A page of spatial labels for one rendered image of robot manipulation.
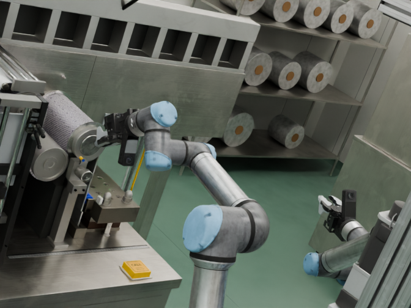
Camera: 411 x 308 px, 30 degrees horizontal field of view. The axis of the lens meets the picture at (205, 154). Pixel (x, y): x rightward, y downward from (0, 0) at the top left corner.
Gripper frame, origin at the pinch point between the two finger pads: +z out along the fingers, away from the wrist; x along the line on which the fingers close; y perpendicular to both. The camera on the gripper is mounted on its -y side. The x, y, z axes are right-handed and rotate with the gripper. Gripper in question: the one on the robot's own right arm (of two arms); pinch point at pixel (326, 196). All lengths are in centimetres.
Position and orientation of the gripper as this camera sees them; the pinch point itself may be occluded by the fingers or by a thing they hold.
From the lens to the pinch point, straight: 283.7
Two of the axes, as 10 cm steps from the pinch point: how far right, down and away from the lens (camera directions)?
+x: 9.3, 0.5, 3.7
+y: -2.0, 9.0, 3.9
